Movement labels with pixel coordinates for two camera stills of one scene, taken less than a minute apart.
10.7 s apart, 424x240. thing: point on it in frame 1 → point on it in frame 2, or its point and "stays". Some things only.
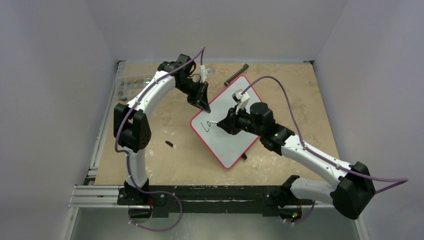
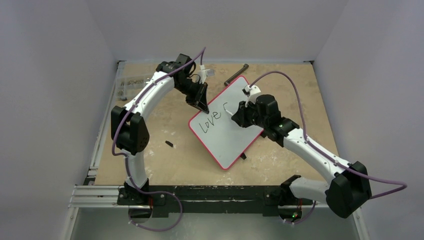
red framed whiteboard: (229, 148) stays
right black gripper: (232, 121) → (245, 115)
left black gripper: (203, 104) stays
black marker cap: (169, 143) stays
